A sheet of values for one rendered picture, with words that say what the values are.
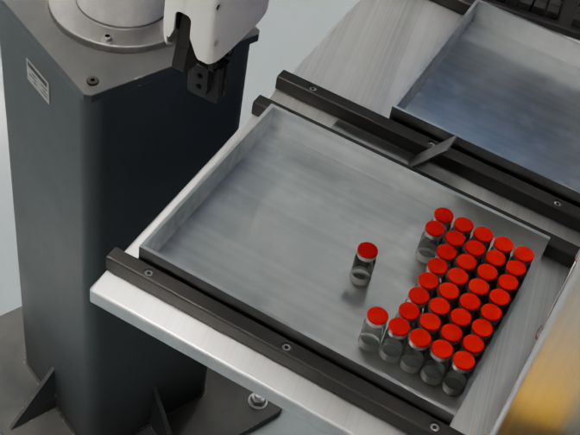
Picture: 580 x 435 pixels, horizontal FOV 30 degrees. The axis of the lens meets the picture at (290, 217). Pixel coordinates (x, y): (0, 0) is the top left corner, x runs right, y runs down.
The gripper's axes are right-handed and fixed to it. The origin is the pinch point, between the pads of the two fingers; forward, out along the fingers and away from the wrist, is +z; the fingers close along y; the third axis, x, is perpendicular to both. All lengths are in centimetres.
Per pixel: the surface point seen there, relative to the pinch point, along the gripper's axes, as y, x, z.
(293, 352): -7.5, -15.9, 20.3
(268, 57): 129, 53, 110
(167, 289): -8.0, -2.2, 20.4
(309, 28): 146, 51, 110
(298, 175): 14.7, -4.4, 22.1
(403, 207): 17.4, -16.2, 22.1
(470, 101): 38.6, -15.5, 22.1
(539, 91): 46, -22, 22
